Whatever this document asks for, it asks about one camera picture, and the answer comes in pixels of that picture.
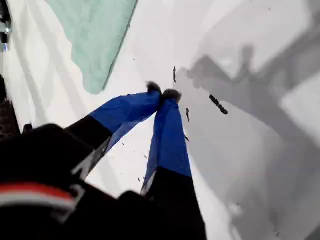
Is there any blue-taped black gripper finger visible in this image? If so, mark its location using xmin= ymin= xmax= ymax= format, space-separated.
xmin=64 ymin=81 xmax=163 ymax=180
xmin=140 ymin=88 xmax=208 ymax=240

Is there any pale green T-shirt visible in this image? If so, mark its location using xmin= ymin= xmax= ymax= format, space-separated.
xmin=46 ymin=0 xmax=139 ymax=95

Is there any black and metal fixture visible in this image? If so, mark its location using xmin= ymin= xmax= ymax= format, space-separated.
xmin=0 ymin=0 xmax=13 ymax=52

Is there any red and white wire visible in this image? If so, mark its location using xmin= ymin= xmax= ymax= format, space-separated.
xmin=0 ymin=181 xmax=79 ymax=216

